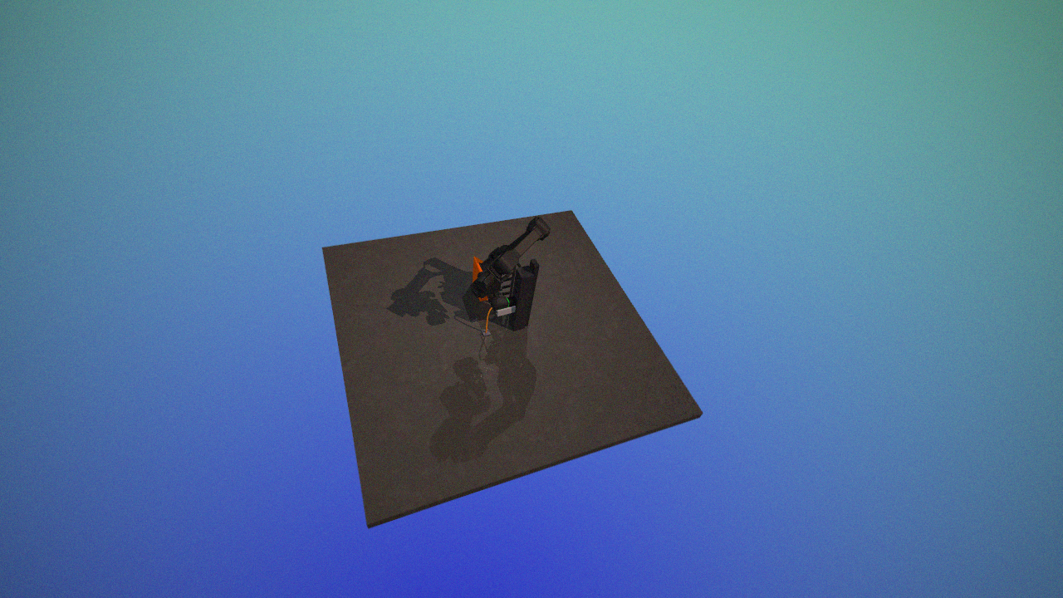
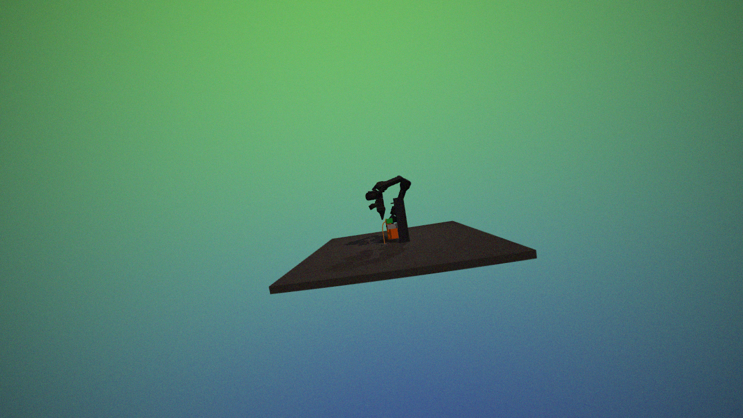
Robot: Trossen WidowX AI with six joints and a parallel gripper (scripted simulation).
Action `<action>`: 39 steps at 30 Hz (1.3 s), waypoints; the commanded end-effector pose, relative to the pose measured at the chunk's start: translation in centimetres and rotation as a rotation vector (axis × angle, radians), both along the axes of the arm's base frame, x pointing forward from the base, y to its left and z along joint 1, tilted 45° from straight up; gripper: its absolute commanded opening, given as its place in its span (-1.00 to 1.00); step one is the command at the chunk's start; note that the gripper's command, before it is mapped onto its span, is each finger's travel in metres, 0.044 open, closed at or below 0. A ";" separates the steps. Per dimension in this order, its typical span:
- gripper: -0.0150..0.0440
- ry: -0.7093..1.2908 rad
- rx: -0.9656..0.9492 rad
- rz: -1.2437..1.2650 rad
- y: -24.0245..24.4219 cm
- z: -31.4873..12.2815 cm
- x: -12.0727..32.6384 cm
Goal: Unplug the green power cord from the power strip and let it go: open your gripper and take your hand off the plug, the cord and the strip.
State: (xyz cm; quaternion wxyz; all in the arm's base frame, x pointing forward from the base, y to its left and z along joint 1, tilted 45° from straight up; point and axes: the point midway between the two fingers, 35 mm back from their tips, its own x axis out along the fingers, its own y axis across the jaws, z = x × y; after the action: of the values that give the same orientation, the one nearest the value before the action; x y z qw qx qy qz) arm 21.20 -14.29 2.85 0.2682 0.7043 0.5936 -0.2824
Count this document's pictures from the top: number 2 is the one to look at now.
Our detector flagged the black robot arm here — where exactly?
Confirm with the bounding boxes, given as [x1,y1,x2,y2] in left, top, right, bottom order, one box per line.
[366,175,411,218]

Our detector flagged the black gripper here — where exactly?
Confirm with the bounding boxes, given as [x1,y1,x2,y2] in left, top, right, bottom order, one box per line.
[376,199,385,220]

